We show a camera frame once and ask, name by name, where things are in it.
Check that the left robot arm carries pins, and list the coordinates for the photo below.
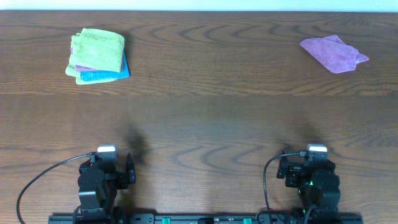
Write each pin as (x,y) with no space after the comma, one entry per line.
(97,203)

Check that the blue folded cloth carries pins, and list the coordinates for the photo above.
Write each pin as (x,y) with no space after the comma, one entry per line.
(106,76)

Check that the purple microfibre cloth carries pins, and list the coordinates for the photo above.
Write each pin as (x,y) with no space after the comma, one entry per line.
(336,56)

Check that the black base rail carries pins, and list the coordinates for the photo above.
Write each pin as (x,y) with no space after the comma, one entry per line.
(148,218)

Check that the green folded cloth on top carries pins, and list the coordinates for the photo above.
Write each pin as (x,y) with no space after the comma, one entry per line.
(100,38)

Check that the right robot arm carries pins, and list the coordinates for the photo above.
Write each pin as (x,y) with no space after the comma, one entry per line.
(313,175)

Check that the light green bottom folded cloth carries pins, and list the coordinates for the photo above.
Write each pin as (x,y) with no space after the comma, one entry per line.
(71,69)

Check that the pink folded cloth in stack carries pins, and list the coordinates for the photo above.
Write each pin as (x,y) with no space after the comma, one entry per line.
(84,67)

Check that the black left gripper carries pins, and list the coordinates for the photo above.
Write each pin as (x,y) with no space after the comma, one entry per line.
(123,177)

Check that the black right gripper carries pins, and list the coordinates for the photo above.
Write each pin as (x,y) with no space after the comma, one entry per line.
(293,170)

